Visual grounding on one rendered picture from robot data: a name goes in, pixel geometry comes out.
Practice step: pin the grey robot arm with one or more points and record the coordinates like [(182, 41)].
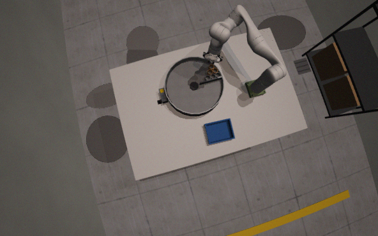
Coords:
[(256, 42)]

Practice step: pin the blue shallow tray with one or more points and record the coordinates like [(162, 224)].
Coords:
[(219, 131)]

